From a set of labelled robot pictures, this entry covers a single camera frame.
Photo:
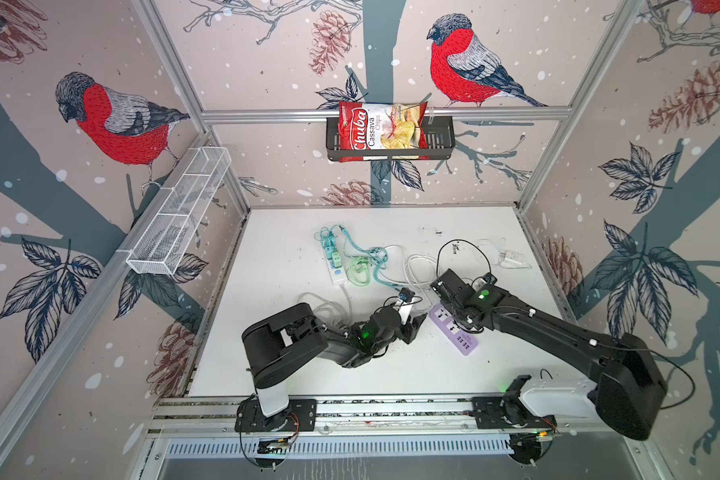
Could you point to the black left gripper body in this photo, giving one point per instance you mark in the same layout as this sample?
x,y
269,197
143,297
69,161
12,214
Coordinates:
x,y
406,332

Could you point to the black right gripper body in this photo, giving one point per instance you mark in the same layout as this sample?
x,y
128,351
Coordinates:
x,y
455,313

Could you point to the purple power strip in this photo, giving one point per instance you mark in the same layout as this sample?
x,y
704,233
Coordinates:
x,y
463,341

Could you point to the white blue power strip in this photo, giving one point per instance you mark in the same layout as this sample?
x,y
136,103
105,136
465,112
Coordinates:
x,y
338,277

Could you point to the green plug adapter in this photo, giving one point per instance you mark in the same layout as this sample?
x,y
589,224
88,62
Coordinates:
x,y
335,261

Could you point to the teal plug adapter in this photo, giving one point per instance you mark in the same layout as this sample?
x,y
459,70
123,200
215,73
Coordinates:
x,y
328,244

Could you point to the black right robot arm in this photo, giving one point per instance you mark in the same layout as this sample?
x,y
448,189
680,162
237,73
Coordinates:
x,y
623,385

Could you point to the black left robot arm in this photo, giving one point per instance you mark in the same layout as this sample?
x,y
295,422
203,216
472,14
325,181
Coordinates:
x,y
285,342

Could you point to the red chips bag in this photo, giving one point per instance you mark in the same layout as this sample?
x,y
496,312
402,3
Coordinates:
x,y
364,127

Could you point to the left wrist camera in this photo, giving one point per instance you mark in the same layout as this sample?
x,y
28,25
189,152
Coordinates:
x,y
404,304

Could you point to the white charger adapter with cable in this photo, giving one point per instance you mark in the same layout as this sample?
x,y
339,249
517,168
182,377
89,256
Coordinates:
x,y
500,255

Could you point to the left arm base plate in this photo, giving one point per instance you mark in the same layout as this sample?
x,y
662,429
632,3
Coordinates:
x,y
298,416

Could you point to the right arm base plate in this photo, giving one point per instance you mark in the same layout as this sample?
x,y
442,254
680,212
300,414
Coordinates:
x,y
495,412

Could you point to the black wall basket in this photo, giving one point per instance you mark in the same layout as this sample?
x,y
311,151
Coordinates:
x,y
432,139

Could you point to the aluminium front rail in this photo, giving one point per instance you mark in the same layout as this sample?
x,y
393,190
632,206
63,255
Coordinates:
x,y
354,414

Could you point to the white wire wall basket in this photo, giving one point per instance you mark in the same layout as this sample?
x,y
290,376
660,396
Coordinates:
x,y
169,233

